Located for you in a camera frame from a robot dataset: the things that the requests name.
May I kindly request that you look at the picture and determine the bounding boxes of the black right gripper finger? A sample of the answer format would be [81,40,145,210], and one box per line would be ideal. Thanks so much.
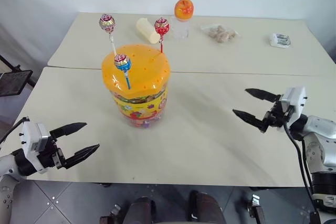
[245,88,281,102]
[232,109,265,130]

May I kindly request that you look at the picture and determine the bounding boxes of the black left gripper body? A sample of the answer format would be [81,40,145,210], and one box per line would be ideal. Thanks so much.
[36,136,68,170]

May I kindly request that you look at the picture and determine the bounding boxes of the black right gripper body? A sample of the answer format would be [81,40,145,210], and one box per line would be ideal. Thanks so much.
[259,100,293,133]

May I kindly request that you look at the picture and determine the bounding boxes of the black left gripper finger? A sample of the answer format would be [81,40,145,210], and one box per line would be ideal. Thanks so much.
[64,144,100,169]
[49,122,88,139]

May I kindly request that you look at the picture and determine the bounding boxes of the blue lollipop with blue stick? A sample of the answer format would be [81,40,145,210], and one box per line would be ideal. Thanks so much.
[113,53,132,90]

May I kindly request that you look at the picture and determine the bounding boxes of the pink lollipop with white stick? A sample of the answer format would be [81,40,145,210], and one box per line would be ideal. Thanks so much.
[99,13,118,55]

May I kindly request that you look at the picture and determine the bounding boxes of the red lollipop with red stick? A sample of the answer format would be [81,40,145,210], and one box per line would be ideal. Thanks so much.
[153,17,171,53]

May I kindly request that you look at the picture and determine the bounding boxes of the small white box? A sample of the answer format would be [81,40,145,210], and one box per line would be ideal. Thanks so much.
[269,33,292,49]

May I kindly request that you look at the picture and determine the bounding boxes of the black panel on stand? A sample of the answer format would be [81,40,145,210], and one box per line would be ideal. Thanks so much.
[0,55,35,98]

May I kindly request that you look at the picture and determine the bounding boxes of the clear jar with colourful label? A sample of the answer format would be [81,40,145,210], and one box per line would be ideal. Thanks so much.
[109,82,169,130]

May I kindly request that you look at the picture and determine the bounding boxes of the clear bag of brown snacks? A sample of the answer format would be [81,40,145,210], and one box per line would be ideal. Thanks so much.
[200,23,241,44]

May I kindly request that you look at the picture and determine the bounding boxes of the dark rounded shape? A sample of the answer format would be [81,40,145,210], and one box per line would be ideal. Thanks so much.
[188,190,227,224]
[122,196,157,224]

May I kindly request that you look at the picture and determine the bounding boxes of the orange perforated jar lid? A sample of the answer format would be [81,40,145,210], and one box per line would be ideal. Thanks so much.
[101,43,171,99]

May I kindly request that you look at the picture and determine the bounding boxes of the clear plastic cup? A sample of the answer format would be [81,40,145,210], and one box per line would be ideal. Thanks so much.
[170,16,191,41]

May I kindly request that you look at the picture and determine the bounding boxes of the orange peach shaped toy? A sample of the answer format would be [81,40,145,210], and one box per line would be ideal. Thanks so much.
[174,0,195,21]

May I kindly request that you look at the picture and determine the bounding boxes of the cream white cylinder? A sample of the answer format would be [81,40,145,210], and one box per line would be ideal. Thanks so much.
[135,17,161,45]

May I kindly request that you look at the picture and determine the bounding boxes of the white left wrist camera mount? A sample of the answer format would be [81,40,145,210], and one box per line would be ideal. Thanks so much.
[20,122,51,174]

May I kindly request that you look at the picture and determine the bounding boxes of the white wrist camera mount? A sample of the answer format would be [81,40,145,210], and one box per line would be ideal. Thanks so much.
[279,86,308,123]
[20,122,51,174]

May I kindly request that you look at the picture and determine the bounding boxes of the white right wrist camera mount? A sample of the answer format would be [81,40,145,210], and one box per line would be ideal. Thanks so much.
[279,86,308,123]

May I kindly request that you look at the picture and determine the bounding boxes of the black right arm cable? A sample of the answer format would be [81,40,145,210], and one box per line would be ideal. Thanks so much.
[282,119,322,224]

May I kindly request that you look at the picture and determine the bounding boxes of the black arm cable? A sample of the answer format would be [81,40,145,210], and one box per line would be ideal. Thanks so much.
[282,119,322,224]
[0,116,28,143]

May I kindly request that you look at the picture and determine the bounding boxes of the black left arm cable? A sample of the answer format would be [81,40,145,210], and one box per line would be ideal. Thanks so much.
[0,116,28,143]

